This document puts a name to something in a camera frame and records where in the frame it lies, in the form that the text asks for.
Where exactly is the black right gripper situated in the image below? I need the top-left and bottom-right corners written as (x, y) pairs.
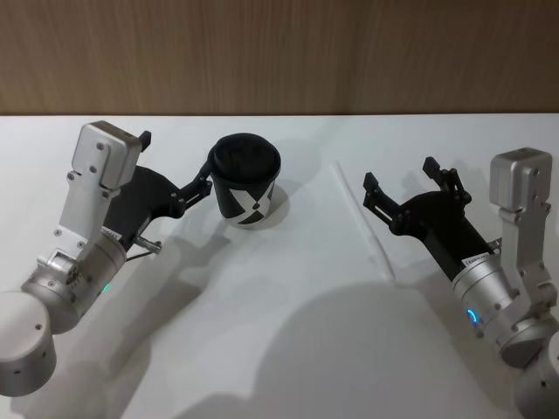
top-left (362, 156), bottom-right (500, 281)

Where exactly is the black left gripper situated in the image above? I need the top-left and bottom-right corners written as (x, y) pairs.
top-left (102, 129), bottom-right (216, 251)

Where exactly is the black plastic cup lid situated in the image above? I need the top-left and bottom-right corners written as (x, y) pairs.
top-left (208, 133), bottom-right (282, 185)

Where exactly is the black paper cup white print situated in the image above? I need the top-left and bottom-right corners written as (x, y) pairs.
top-left (210, 168), bottom-right (278, 230)

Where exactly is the thin cable with silver plug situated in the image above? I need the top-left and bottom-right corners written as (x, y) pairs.
top-left (126, 237), bottom-right (164, 264)

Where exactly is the white paper-wrapped straw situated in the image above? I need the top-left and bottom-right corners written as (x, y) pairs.
top-left (334, 160), bottom-right (399, 281)

